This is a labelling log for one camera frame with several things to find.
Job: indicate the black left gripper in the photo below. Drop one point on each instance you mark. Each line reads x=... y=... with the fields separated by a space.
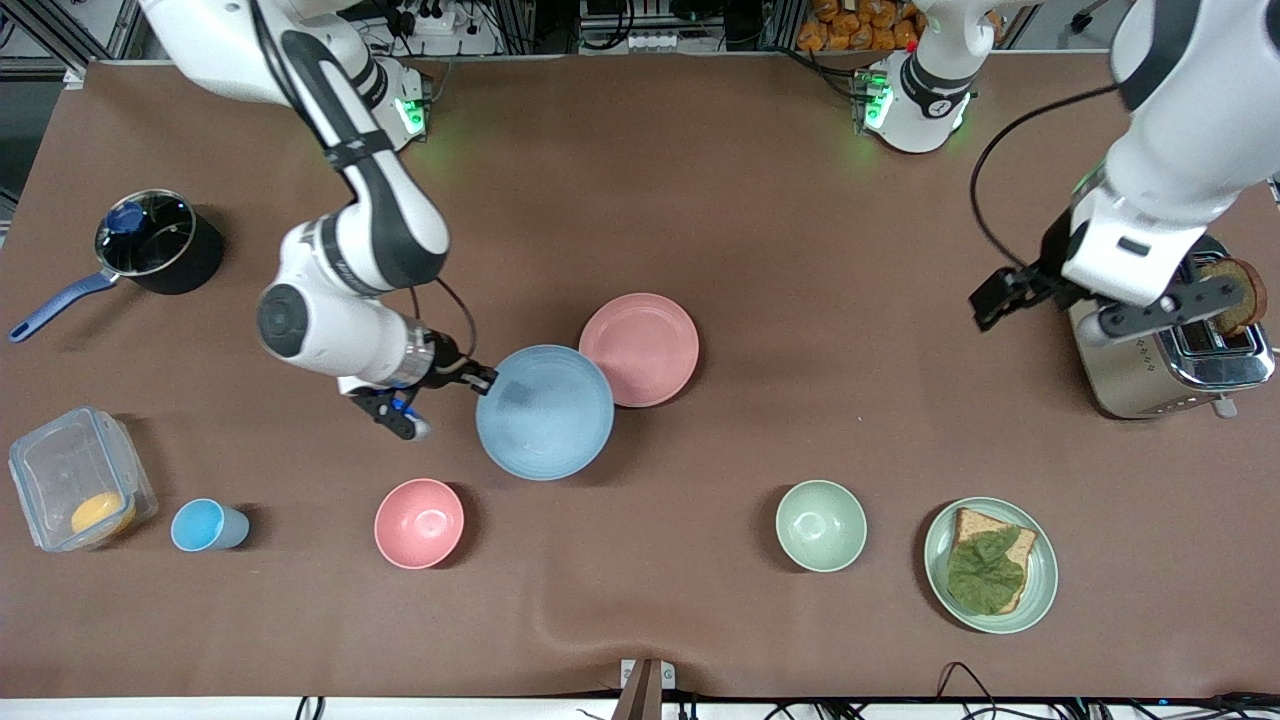
x=1048 y=268

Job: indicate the white power strip with plugs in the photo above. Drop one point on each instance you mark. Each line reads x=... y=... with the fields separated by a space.
x=445 y=22

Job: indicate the pink plate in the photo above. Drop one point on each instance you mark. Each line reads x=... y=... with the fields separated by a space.
x=650 y=345

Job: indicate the green plate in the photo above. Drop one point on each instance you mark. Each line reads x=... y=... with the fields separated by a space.
x=1040 y=590

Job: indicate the aluminium frame rail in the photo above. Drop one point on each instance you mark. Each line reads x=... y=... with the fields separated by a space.
x=60 y=35

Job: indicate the clear plastic container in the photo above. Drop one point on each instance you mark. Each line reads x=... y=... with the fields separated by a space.
x=60 y=470

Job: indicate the green lettuce leaf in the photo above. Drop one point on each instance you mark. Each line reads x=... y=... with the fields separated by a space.
x=985 y=575

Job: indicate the beige chrome toaster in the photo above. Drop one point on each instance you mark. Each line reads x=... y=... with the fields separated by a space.
x=1130 y=375

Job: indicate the metal table edge bracket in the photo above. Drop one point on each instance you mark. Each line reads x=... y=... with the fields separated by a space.
x=647 y=685

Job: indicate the brown table cover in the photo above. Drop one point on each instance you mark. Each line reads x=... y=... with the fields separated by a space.
x=760 y=220

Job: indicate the bag of orange buns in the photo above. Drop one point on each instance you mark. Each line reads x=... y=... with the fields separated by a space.
x=850 y=25

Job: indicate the toast slice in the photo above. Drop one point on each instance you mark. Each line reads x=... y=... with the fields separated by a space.
x=1240 y=300

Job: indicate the green bowl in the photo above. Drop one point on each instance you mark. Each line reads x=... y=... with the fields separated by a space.
x=821 y=526

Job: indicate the orange round food piece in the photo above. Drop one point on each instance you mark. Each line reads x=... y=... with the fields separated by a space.
x=102 y=513

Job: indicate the glass lid with blue knob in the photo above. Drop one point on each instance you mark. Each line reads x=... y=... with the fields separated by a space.
x=150 y=235

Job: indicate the pink bowl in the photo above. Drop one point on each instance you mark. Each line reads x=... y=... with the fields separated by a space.
x=419 y=524

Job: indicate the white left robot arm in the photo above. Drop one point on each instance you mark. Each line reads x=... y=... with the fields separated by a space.
x=1170 y=150

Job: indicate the blue plate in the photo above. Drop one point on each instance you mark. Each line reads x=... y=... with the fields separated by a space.
x=545 y=415

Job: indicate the blue cup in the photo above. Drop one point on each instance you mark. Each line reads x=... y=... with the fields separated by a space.
x=205 y=526

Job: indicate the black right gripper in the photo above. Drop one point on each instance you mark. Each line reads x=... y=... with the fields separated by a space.
x=447 y=364

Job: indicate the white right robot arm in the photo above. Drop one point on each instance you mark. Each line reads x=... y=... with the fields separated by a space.
x=340 y=330

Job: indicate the brown bread slice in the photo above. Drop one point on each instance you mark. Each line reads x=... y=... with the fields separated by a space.
x=972 y=525

